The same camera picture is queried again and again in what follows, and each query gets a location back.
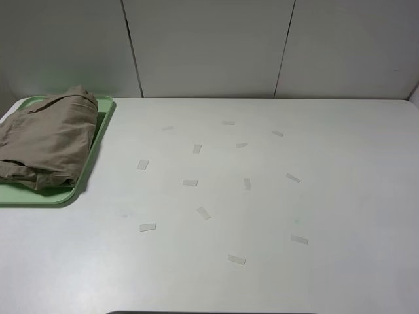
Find clear tape strip centre front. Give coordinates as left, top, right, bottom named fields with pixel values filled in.
left=197, top=207, right=211, bottom=220

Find green plastic tray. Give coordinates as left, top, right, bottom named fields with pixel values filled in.
left=1, top=96, right=117, bottom=208

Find clear tape strip back right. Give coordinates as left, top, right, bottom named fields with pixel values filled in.
left=272, top=131, right=283, bottom=137

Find clear tape strip centre back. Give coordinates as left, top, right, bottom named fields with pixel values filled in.
left=193, top=144, right=202, bottom=154

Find khaki shorts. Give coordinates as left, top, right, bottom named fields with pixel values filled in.
left=1, top=86, right=98, bottom=190

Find clear tape strip front right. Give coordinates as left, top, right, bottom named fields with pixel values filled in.
left=291, top=235, right=308, bottom=245

